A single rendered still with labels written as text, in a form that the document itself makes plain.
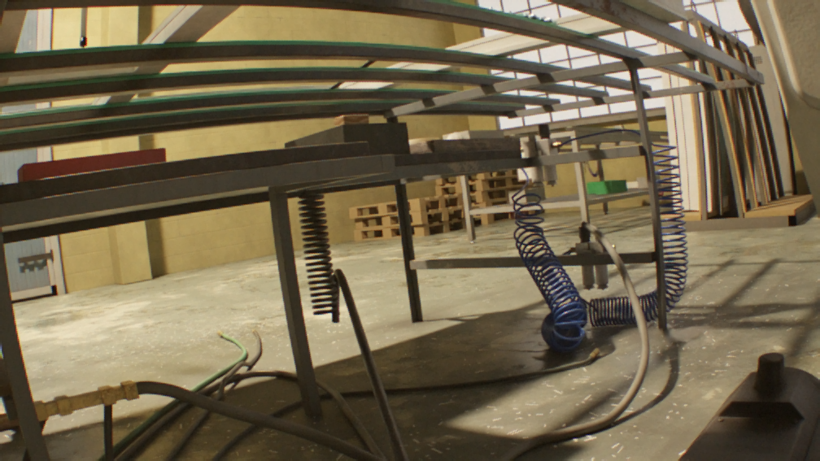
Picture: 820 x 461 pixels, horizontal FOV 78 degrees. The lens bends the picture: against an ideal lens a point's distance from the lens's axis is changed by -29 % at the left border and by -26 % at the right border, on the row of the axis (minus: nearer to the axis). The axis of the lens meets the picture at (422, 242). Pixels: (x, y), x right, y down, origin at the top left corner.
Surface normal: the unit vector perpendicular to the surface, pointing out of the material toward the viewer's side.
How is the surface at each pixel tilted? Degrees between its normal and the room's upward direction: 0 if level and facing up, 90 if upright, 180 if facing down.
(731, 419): 0
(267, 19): 90
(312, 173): 90
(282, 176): 90
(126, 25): 90
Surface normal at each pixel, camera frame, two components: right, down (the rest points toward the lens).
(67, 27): 0.69, -0.04
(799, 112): -0.58, 0.54
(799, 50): -0.68, 0.14
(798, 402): 0.42, -0.73
